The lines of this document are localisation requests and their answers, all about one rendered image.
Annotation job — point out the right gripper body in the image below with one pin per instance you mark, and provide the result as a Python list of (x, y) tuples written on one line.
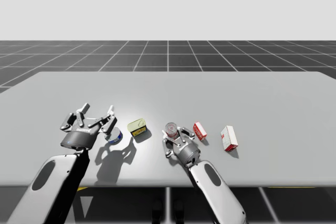
[(187, 153)]

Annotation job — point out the green and blue rectangular can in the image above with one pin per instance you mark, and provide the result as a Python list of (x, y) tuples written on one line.
[(137, 127)]

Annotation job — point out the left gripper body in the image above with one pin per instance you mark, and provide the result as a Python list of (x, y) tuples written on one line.
[(80, 138)]

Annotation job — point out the blue flat can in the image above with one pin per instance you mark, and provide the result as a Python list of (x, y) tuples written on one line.
[(116, 137)]

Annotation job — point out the red and white can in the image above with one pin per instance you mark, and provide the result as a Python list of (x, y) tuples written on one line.
[(171, 128)]

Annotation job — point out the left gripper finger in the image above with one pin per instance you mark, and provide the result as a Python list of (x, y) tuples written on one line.
[(107, 124), (78, 119)]

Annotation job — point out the red and white carton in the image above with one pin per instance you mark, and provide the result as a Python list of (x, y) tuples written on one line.
[(229, 138)]

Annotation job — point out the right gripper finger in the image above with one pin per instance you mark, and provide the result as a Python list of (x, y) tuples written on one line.
[(168, 148), (186, 134)]

